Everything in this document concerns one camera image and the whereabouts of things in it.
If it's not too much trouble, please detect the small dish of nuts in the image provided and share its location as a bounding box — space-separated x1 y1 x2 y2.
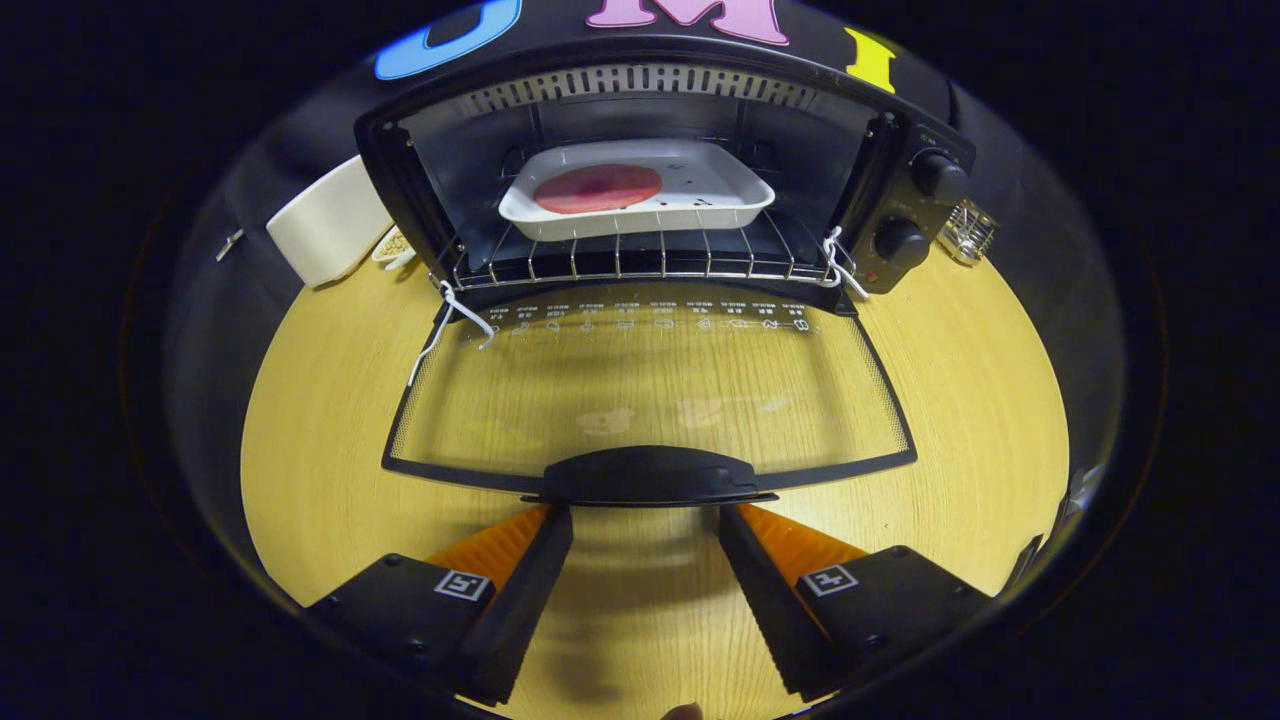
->
372 225 419 273

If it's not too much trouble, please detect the pink ham slice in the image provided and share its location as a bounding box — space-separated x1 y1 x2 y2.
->
533 164 663 215

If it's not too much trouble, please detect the metal wire oven rack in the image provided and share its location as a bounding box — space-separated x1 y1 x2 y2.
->
440 140 851 291

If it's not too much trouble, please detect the cream white toaster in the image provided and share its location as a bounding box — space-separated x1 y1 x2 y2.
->
265 155 396 289

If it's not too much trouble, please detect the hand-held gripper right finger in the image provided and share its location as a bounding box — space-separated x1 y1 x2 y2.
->
718 503 1001 701

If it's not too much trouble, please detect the metal wire utensil holder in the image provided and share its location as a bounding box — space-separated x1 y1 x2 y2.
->
940 198 999 266

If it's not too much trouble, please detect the black backdrop cloth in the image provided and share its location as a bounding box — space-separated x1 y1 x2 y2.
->
165 0 1126 471

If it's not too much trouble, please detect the black toaster oven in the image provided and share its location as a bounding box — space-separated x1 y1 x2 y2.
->
355 40 976 509

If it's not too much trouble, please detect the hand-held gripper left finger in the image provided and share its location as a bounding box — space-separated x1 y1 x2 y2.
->
300 503 574 706

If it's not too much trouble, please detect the white string tie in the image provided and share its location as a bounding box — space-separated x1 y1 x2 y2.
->
820 227 869 301
407 280 498 388

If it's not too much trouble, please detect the white square plate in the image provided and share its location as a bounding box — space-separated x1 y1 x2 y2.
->
498 138 776 242

